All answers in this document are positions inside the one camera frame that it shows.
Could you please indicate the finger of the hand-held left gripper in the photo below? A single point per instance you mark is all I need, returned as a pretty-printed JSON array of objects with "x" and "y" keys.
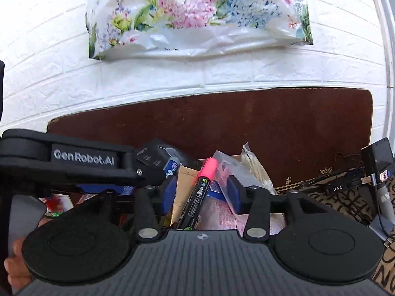
[{"x": 129, "y": 165}]

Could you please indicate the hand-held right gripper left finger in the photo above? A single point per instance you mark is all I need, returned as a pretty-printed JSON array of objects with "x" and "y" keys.
[{"x": 169, "y": 195}]

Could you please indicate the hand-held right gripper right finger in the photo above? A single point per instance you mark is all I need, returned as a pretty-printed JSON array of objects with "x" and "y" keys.
[{"x": 235, "y": 195}]

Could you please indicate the pink marker pen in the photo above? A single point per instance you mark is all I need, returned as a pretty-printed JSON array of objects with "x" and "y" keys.
[{"x": 197, "y": 197}]

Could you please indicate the person's left hand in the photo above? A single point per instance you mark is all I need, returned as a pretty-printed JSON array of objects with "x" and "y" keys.
[{"x": 17, "y": 268}]

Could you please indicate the brown cardboard box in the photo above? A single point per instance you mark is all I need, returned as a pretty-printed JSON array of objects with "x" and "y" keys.
[{"x": 184, "y": 188}]

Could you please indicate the pink printed packet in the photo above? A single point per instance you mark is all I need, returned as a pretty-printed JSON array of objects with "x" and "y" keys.
[{"x": 222, "y": 215}]

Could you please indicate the black box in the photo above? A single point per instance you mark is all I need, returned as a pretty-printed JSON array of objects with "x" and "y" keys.
[{"x": 154, "y": 157}]

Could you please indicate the clear bag of cotton swabs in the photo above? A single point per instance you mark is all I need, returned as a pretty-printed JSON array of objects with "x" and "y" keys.
[{"x": 256, "y": 168}]

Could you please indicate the red feather shuttlecock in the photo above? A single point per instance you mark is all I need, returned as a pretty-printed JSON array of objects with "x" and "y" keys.
[{"x": 57, "y": 206}]

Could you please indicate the brown wooden headboard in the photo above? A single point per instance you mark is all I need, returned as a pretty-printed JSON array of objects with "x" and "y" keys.
[{"x": 277, "y": 123}]

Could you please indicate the black device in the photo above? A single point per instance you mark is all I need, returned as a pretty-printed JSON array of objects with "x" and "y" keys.
[{"x": 375, "y": 157}]

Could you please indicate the floral plastic bag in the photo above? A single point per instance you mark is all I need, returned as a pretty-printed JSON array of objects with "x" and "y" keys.
[{"x": 200, "y": 12}]

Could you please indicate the white pipe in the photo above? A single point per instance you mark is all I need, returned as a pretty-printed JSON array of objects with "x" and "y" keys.
[{"x": 384, "y": 37}]

